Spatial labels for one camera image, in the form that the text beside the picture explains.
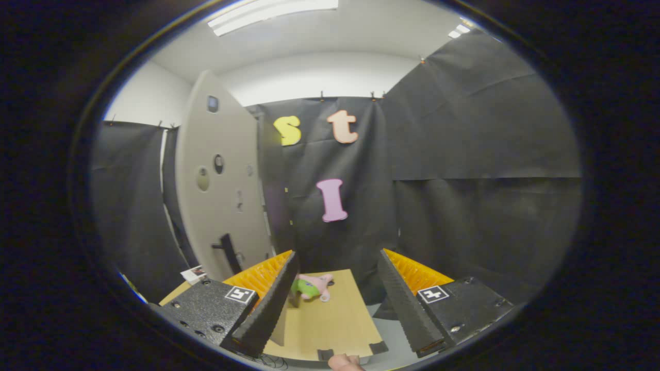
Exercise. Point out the black backdrop cloth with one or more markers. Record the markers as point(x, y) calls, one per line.
point(464, 180)

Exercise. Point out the small ceiling light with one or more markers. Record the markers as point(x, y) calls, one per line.
point(459, 30)

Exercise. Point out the grey shoe cabinet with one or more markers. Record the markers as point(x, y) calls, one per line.
point(272, 206)

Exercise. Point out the light grey shoe cabinet door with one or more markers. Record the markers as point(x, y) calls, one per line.
point(221, 206)

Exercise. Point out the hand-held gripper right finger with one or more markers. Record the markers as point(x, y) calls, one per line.
point(407, 309)

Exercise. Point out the long ceiling light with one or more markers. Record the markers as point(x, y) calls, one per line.
point(268, 10)

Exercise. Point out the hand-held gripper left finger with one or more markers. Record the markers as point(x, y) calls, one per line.
point(265, 314)

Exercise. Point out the pink and green plush toy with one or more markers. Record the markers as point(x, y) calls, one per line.
point(312, 286)

